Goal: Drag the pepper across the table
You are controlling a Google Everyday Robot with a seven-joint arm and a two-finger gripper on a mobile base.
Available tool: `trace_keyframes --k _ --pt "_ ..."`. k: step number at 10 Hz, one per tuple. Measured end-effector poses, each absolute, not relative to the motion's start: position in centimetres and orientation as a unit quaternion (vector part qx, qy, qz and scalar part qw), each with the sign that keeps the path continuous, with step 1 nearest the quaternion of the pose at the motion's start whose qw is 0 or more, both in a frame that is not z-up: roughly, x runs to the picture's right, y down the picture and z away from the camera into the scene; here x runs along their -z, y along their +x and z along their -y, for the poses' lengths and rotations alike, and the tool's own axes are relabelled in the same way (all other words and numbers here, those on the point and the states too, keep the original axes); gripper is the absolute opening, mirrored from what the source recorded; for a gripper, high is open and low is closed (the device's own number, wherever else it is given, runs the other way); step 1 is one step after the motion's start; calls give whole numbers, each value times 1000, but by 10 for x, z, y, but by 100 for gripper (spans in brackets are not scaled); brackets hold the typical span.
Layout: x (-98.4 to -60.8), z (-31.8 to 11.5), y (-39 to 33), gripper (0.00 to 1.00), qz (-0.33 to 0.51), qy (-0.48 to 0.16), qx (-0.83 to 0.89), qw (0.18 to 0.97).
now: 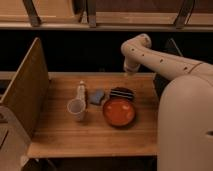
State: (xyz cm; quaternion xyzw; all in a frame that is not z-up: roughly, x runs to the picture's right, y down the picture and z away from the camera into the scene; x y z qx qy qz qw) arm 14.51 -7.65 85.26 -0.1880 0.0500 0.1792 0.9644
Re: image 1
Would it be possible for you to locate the white pepper shaker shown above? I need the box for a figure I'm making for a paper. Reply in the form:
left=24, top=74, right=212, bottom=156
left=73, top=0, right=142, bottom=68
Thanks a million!
left=77, top=81, right=86, bottom=101

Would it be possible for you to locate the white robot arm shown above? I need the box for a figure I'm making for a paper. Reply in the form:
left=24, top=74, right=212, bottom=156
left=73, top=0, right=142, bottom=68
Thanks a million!
left=121, top=34, right=213, bottom=171

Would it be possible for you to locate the dark striped chip bag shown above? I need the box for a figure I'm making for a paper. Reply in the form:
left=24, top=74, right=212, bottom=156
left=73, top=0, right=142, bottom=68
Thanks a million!
left=109, top=87, right=134, bottom=100

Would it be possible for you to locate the blue sponge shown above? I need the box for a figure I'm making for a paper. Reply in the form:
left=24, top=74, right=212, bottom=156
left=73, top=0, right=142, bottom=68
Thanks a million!
left=89, top=89, right=105, bottom=105

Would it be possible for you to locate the orange bowl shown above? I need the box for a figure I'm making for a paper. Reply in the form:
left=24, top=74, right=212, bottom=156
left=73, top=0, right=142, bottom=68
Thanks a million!
left=103, top=98, right=136, bottom=127

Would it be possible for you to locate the clear plastic cup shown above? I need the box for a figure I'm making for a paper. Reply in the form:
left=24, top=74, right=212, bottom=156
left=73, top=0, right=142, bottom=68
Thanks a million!
left=67, top=98, right=86, bottom=122

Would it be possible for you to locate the right dark side panel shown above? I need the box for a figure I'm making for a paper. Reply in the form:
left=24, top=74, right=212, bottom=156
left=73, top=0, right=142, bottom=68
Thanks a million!
left=153, top=38, right=182, bottom=98

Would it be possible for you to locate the left wooden side panel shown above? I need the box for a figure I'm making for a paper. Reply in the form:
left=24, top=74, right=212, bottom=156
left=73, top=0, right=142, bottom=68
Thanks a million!
left=0, top=38, right=49, bottom=141

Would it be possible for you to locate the wooden shelf with brackets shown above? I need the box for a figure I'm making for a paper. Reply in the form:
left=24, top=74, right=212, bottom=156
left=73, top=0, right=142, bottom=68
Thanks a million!
left=0, top=0, right=213, bottom=32

